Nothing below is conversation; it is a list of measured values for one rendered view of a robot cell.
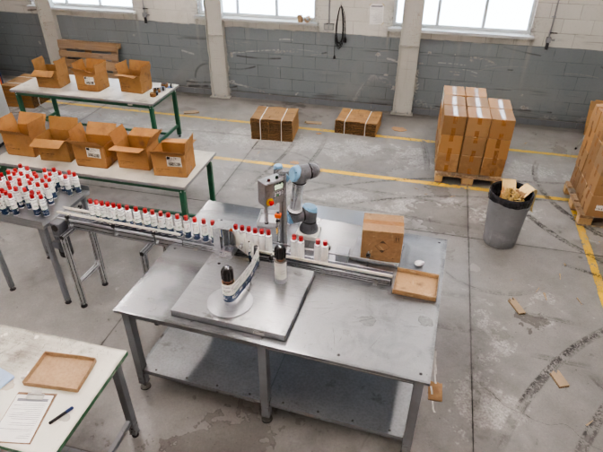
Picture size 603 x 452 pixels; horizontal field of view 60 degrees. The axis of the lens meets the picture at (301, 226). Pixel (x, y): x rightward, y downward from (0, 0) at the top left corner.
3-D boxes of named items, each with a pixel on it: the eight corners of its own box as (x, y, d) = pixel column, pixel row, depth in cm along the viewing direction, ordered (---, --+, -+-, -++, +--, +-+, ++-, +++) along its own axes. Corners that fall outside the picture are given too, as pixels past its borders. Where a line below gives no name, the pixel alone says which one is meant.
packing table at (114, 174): (13, 223, 584) (-11, 161, 541) (56, 189, 649) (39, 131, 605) (193, 252, 540) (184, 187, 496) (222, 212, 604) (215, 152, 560)
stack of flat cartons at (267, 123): (250, 139, 775) (249, 118, 757) (258, 125, 819) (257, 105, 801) (292, 142, 766) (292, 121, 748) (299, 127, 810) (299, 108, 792)
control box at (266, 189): (257, 203, 377) (257, 179, 366) (277, 195, 385) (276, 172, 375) (266, 208, 370) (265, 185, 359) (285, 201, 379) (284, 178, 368)
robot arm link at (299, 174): (304, 224, 411) (314, 169, 374) (287, 228, 405) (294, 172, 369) (299, 214, 419) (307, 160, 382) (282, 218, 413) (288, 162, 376)
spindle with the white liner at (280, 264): (273, 282, 364) (271, 248, 348) (276, 274, 372) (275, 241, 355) (284, 285, 362) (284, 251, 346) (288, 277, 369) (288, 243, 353)
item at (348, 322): (113, 312, 350) (112, 309, 348) (209, 202, 469) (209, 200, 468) (429, 386, 299) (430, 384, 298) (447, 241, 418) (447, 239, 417)
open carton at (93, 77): (71, 91, 715) (65, 65, 694) (90, 82, 749) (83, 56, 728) (95, 95, 706) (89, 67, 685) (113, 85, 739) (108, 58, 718)
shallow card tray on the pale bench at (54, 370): (22, 386, 300) (21, 381, 298) (46, 354, 320) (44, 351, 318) (78, 393, 296) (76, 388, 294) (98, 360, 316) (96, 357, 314)
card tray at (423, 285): (391, 293, 363) (392, 289, 361) (397, 271, 384) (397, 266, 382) (435, 301, 356) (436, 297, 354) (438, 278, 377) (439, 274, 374)
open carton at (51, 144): (31, 165, 534) (21, 132, 513) (56, 147, 570) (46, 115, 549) (66, 168, 528) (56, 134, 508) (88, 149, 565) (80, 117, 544)
